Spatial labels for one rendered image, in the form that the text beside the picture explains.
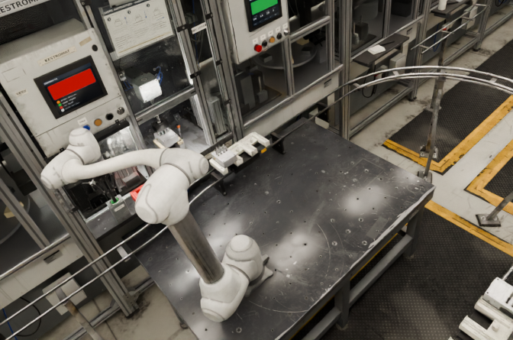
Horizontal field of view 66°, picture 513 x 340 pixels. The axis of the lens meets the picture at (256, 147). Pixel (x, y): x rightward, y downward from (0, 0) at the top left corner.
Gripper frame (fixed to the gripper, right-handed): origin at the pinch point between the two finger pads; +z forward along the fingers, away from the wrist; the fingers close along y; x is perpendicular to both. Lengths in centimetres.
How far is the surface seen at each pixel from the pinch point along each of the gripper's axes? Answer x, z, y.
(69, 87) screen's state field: -7, -58, -6
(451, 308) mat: 129, 105, -124
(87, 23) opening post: -11, -79, -25
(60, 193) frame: -11.3, -8.5, 19.0
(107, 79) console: -10, -53, -23
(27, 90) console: -10, -63, 9
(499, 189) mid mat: 105, 106, -235
